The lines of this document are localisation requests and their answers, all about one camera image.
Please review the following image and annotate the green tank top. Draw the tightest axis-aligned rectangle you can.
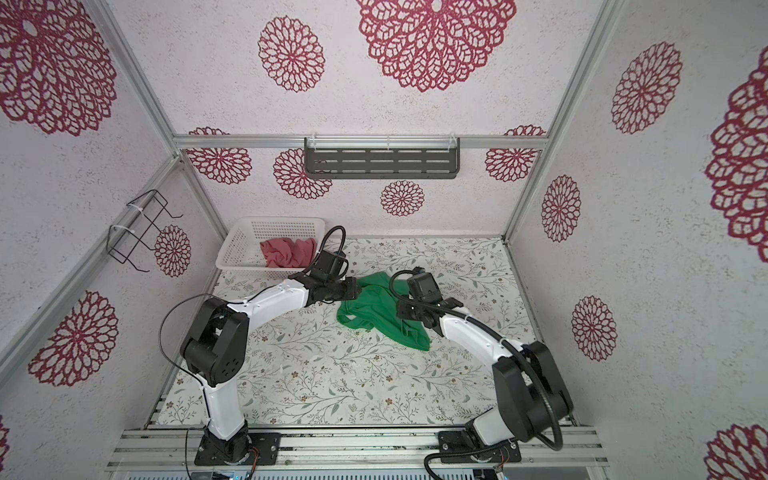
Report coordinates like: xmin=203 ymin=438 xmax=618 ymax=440
xmin=336 ymin=272 xmax=431 ymax=351

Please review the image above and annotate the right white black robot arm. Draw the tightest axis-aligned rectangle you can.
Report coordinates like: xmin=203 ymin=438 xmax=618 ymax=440
xmin=389 ymin=268 xmax=573 ymax=451

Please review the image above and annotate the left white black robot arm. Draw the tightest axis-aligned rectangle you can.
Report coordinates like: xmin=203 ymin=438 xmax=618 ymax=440
xmin=180 ymin=249 xmax=360 ymax=444

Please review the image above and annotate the pink red tank top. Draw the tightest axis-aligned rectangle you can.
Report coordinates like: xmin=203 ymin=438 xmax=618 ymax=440
xmin=260 ymin=238 xmax=317 ymax=268

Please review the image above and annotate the white plastic laundry basket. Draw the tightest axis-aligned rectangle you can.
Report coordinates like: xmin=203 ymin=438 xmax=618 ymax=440
xmin=216 ymin=217 xmax=326 ymax=279

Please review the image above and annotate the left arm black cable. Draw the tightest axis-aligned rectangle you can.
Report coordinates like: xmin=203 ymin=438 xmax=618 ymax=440
xmin=158 ymin=225 xmax=348 ymax=480

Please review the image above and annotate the dark grey wall shelf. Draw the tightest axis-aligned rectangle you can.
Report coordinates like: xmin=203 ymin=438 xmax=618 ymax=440
xmin=303 ymin=137 xmax=460 ymax=180

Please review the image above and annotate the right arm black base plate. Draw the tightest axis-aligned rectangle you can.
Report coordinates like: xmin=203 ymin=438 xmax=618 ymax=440
xmin=437 ymin=430 xmax=522 ymax=465

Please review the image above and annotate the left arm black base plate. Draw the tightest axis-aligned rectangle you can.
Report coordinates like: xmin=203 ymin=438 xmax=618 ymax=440
xmin=193 ymin=430 xmax=281 ymax=466

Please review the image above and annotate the black wire wall rack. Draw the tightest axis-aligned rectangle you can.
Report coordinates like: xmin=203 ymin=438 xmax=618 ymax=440
xmin=105 ymin=189 xmax=183 ymax=273

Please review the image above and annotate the aluminium front rail frame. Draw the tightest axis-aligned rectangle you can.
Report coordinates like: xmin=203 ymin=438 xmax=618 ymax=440
xmin=104 ymin=425 xmax=609 ymax=479

